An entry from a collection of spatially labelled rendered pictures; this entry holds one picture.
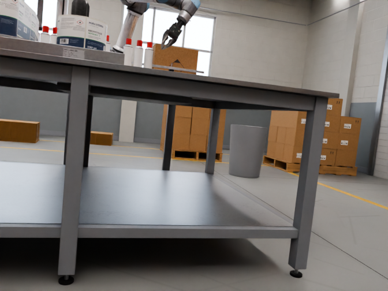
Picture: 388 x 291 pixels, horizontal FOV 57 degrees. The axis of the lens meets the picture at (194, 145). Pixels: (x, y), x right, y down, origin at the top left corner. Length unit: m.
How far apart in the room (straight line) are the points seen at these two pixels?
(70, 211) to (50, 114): 6.35
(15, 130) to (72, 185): 4.85
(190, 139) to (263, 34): 3.75
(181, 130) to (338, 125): 2.34
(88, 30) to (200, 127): 4.11
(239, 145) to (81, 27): 3.02
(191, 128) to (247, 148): 1.46
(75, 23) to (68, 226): 0.79
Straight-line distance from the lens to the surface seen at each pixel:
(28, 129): 6.15
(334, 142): 5.68
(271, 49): 8.45
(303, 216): 1.66
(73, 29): 1.56
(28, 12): 1.73
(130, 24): 2.61
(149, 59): 2.17
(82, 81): 1.34
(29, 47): 1.41
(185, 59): 2.45
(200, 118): 5.50
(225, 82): 1.39
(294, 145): 5.32
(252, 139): 4.24
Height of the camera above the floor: 0.67
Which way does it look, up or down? 5 degrees down
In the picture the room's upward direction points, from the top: 6 degrees clockwise
